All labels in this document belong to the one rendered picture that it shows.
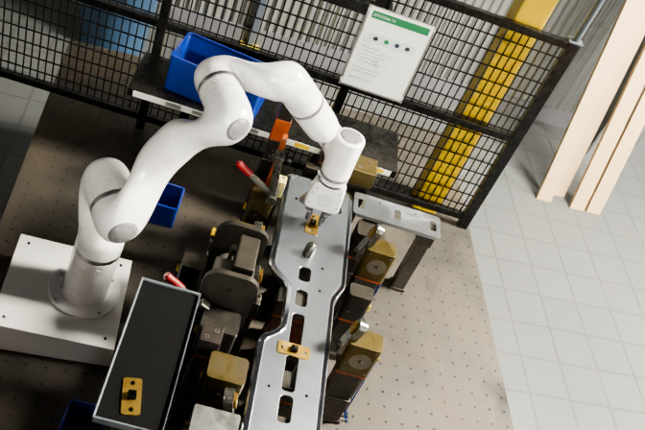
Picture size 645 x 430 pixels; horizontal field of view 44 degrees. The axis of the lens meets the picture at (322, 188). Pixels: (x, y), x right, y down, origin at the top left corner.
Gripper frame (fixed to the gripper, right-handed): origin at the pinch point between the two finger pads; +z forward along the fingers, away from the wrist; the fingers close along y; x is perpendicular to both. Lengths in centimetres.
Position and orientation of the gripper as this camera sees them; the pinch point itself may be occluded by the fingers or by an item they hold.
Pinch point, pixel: (315, 217)
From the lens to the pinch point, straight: 235.4
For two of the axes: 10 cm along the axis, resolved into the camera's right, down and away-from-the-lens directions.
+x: 0.9, -6.5, 7.6
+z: -3.1, 7.1, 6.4
